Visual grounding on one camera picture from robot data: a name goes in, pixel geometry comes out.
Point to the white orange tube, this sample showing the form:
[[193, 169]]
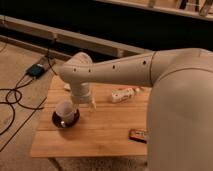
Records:
[[123, 94]]

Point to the blue power adapter box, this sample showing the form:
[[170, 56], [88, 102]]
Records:
[[35, 71]]

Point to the white mug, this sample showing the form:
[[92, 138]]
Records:
[[65, 111]]

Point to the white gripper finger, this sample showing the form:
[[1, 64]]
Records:
[[92, 105]]

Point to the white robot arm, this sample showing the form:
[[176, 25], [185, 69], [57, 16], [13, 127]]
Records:
[[180, 108]]

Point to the dark brown saucer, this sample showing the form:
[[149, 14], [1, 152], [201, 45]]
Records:
[[60, 124]]

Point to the black orange eraser box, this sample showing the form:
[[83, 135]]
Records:
[[138, 135]]

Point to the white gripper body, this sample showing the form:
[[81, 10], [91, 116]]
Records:
[[81, 93]]

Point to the wooden folding table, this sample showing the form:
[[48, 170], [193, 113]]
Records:
[[99, 132]]

